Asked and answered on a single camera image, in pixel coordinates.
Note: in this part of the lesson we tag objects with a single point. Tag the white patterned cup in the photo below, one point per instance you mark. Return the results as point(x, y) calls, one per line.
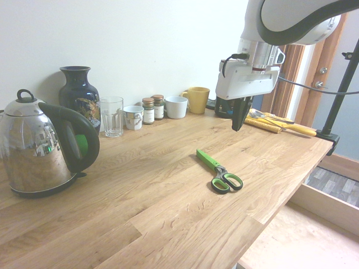
point(134, 119)

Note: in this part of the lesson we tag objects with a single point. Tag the black power adapter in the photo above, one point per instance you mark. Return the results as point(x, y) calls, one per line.
point(211, 104)

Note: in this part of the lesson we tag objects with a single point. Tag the green black scissors with sheath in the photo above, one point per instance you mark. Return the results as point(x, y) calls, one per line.
point(221, 179)

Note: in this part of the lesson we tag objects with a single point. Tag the black kettle base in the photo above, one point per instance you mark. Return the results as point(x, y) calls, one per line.
point(42, 192)

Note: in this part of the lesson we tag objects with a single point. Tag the dark glass jar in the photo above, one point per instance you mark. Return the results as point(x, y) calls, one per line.
point(223, 107)

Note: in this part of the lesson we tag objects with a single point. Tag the spice jar with brown lid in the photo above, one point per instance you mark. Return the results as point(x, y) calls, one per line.
point(159, 109)
point(148, 112)

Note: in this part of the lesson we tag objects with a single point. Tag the metal spoon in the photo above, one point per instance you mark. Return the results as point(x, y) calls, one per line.
point(256, 113)

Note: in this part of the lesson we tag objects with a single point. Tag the stainless steel electric kettle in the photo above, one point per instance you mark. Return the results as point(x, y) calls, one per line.
point(31, 145)

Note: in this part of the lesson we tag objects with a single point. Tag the round metal door lock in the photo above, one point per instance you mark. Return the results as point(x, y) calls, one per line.
point(324, 70)

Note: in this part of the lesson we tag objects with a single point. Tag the black camera stand with clamp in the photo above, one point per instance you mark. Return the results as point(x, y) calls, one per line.
point(340, 92)

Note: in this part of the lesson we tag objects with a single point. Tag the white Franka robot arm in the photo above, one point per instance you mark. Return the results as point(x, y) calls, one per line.
point(280, 22)

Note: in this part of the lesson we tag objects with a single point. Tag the yellow folded cloth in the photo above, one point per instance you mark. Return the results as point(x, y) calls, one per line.
point(263, 124)

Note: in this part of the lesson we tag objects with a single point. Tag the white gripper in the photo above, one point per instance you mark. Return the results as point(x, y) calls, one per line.
point(246, 84)

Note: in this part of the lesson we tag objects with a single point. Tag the dark blue painted vase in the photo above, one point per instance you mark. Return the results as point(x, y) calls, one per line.
point(77, 95)

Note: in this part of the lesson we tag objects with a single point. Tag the yellow ceramic mug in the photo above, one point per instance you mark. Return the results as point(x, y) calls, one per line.
point(198, 100)

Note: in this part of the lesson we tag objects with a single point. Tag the light wooden drawer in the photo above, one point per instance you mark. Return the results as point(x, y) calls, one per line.
point(308, 232)

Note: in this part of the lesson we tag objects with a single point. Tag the plain white cup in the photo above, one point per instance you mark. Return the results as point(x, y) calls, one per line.
point(176, 107)

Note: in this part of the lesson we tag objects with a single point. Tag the clear drinking glass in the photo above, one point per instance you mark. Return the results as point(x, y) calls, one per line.
point(111, 117)

